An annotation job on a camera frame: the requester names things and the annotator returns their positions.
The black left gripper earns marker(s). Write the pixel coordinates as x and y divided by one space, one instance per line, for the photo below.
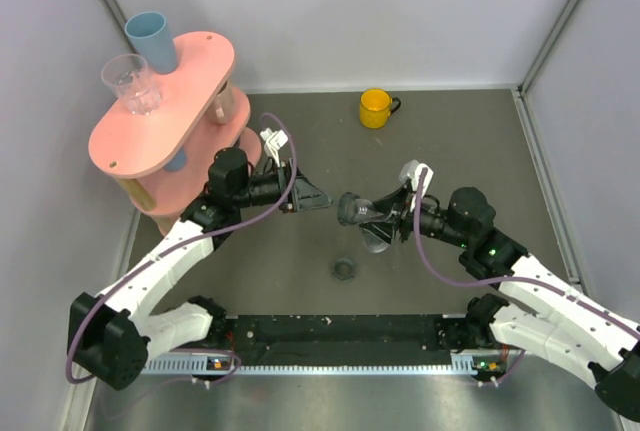
304 195

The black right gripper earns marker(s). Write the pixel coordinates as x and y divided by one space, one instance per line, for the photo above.
387 204

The grey threaded coupling nut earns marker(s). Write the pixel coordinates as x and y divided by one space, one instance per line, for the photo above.
344 270

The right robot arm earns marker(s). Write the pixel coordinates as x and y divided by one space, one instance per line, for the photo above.
544 315

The yellow mug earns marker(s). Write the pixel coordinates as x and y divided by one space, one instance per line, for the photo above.
376 106

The pink metallic cup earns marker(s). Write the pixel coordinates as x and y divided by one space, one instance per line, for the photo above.
222 108

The small blue cup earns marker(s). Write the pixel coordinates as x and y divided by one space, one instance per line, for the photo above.
177 162

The pink tiered shelf stand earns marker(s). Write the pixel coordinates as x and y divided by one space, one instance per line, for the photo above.
133 149

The clear drinking glass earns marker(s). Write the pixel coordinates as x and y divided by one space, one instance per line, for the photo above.
131 80

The blue plastic cup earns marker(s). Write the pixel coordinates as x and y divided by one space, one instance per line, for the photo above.
149 34

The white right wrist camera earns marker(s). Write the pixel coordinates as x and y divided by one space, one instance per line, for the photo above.
419 176

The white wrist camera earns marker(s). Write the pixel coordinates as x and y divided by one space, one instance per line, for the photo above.
273 142
419 176

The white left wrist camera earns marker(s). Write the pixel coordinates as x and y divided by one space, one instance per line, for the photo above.
273 142

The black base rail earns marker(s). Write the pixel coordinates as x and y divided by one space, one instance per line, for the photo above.
342 340

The white slotted cable duct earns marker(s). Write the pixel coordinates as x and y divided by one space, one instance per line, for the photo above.
216 365

